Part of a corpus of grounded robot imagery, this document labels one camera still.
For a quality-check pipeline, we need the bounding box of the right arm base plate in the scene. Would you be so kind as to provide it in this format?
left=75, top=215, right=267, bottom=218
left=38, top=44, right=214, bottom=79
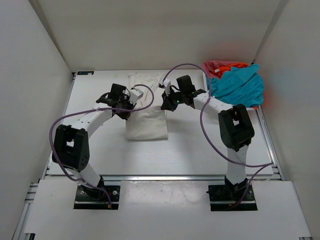
left=206, top=185, right=258, bottom=212

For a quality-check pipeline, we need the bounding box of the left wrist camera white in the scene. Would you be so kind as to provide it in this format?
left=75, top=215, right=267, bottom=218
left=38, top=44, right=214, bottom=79
left=128, top=88, right=144, bottom=105

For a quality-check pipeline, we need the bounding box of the white front cover board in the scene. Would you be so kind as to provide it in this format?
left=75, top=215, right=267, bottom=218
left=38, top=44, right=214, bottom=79
left=25, top=180, right=311, bottom=240

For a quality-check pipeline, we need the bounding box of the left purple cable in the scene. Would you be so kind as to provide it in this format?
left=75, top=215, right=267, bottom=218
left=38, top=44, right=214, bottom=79
left=48, top=84, right=155, bottom=210

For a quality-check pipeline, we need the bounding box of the teal polo shirt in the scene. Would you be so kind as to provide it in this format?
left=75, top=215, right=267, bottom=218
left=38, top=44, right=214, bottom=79
left=206, top=64, right=265, bottom=108

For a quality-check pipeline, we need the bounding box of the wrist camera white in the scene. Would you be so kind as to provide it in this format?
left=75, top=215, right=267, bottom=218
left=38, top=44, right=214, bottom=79
left=158, top=78, right=171, bottom=96
left=128, top=88, right=144, bottom=105

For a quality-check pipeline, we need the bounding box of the aluminium frame rail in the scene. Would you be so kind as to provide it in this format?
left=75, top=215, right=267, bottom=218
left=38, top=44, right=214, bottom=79
left=44, top=173, right=281, bottom=182

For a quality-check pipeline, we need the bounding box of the white laundry basket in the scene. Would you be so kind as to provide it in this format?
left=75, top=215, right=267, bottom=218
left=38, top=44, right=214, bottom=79
left=202, top=72, right=259, bottom=111

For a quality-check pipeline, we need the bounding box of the purple cable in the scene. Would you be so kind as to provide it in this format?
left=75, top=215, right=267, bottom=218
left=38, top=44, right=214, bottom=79
left=48, top=84, right=155, bottom=210
left=162, top=62, right=275, bottom=208

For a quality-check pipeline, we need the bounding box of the small black label plate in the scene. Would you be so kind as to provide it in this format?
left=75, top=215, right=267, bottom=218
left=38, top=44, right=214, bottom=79
left=76, top=71, right=94, bottom=76

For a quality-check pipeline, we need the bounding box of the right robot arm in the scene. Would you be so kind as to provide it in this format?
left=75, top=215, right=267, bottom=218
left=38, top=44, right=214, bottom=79
left=159, top=75, right=255, bottom=201

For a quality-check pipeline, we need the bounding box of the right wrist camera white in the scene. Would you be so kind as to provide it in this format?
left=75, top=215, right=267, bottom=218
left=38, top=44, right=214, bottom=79
left=158, top=78, right=171, bottom=96

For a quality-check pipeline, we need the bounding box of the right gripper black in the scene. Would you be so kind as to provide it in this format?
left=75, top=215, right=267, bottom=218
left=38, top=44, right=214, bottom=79
left=161, top=87, right=186, bottom=112

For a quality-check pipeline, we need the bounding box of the white t shirt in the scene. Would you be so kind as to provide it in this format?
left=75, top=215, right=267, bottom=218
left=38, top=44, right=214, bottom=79
left=125, top=72, right=168, bottom=141

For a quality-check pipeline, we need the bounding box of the pink shirt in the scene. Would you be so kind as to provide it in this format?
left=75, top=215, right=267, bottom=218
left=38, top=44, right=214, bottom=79
left=201, top=60, right=243, bottom=79

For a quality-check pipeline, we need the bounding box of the orange shirt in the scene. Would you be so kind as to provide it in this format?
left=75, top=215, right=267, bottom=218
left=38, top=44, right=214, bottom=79
left=212, top=62, right=249, bottom=78

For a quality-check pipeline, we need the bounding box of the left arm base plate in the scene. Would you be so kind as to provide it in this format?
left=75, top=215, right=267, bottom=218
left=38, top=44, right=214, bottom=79
left=73, top=184, right=121, bottom=210

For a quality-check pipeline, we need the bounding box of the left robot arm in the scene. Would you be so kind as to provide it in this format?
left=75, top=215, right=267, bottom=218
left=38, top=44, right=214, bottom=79
left=49, top=83, right=144, bottom=201

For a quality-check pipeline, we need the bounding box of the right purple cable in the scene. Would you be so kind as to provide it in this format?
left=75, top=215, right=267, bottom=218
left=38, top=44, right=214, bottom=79
left=162, top=62, right=275, bottom=208

